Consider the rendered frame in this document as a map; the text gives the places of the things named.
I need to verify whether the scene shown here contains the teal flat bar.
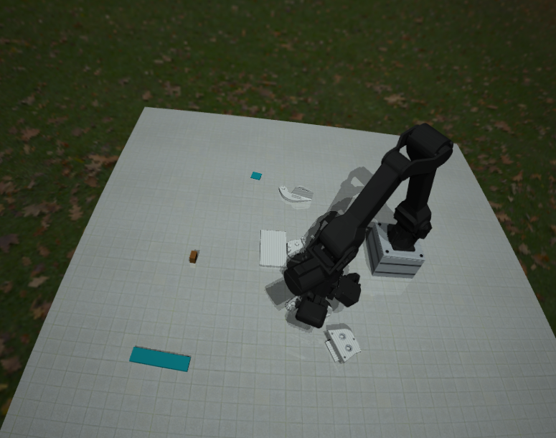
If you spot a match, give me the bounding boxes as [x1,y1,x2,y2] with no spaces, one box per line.
[129,347,191,372]

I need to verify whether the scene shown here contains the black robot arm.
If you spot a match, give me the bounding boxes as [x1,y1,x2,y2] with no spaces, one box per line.
[284,123,453,307]

